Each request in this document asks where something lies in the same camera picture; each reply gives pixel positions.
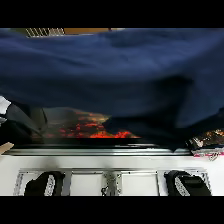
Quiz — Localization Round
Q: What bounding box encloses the navy blue garment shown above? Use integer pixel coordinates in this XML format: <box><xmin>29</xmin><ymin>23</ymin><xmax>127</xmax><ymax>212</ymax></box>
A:
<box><xmin>0</xmin><ymin>27</ymin><xmax>224</xmax><ymax>151</ymax></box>

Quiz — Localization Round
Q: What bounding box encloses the pink patterned garment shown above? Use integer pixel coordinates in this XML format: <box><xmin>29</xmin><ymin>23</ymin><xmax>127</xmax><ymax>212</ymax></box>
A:
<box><xmin>191</xmin><ymin>147</ymin><xmax>224</xmax><ymax>162</ymax></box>

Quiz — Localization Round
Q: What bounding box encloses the wooden rack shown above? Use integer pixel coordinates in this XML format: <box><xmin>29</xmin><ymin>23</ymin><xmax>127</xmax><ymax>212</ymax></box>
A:
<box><xmin>25</xmin><ymin>27</ymin><xmax>66</xmax><ymax>38</ymax></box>

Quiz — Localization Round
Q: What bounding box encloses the silver frame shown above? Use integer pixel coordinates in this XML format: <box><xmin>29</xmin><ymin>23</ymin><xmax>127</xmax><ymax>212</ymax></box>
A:
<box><xmin>3</xmin><ymin>146</ymin><xmax>213</xmax><ymax>197</ymax></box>

